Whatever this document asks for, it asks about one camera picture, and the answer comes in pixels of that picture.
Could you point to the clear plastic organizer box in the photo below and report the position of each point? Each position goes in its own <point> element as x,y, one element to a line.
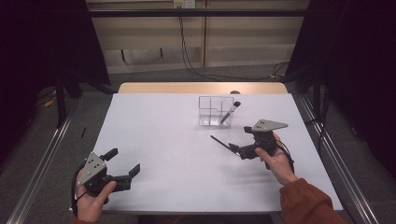
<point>210,119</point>

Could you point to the white wall outlet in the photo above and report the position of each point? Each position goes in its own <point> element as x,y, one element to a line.
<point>184,3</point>

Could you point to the person's right hand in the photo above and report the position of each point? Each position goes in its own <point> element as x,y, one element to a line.
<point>280,168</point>

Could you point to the black horizontal bar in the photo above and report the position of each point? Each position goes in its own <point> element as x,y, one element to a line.
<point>218,12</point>

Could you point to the light wooden post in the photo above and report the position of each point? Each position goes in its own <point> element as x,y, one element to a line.
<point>205,37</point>

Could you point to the black curtain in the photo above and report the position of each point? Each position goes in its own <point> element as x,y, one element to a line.
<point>358,62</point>
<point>40,40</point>

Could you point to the beige furniture with black legs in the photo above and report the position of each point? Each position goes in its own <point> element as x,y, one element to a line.
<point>140,34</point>

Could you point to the black metal stand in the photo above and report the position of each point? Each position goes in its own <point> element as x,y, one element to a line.
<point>60,102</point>
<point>317,93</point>

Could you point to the thin black makeup brush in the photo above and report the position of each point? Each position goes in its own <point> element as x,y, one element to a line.
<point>220,142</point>

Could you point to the large black makeup brush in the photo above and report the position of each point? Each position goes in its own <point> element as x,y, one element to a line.
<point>231,111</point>

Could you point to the person's left hand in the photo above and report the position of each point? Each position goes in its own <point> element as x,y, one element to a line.
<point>90,207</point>

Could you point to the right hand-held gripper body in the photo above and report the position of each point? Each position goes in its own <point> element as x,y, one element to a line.
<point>264,140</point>

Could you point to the aluminium rail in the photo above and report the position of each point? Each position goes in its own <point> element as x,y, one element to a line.
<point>339,158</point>
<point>43,165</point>

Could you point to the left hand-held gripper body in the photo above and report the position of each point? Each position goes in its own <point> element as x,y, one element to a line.
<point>95,180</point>

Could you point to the small black stick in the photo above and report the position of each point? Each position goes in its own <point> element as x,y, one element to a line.
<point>83,132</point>

